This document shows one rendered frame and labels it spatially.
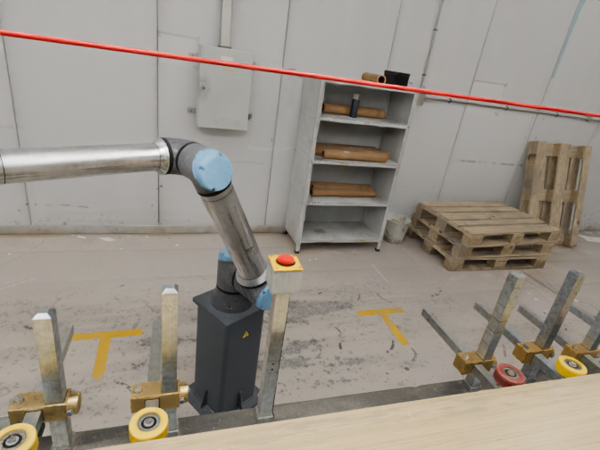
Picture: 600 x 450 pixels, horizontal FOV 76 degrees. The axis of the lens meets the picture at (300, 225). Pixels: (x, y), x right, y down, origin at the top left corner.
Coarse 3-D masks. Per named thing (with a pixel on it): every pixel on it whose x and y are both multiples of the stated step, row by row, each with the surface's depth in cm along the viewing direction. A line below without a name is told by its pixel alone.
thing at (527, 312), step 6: (522, 306) 167; (522, 312) 166; (528, 312) 164; (534, 312) 164; (528, 318) 164; (534, 318) 161; (540, 318) 161; (534, 324) 161; (540, 324) 158; (558, 336) 151; (564, 336) 151; (558, 342) 151; (564, 342) 148; (570, 342) 148; (588, 354) 142; (582, 360) 142; (588, 360) 140; (594, 360) 140; (588, 366) 140; (594, 366) 138
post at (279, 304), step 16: (272, 304) 96; (288, 304) 97; (272, 320) 96; (272, 336) 98; (272, 352) 100; (272, 368) 103; (272, 384) 105; (272, 400) 108; (256, 416) 110; (272, 416) 110
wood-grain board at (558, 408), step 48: (528, 384) 111; (576, 384) 114; (240, 432) 84; (288, 432) 86; (336, 432) 88; (384, 432) 90; (432, 432) 91; (480, 432) 93; (528, 432) 95; (576, 432) 97
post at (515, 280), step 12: (516, 276) 115; (504, 288) 119; (516, 288) 116; (504, 300) 119; (516, 300) 119; (492, 312) 124; (504, 312) 120; (492, 324) 124; (504, 324) 122; (492, 336) 123; (480, 348) 128; (492, 348) 126
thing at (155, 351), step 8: (160, 328) 118; (152, 336) 115; (160, 336) 115; (152, 344) 112; (160, 344) 112; (152, 352) 109; (160, 352) 109; (152, 360) 106; (160, 360) 107; (152, 368) 104; (160, 368) 104; (152, 376) 101; (160, 376) 104; (152, 400) 95
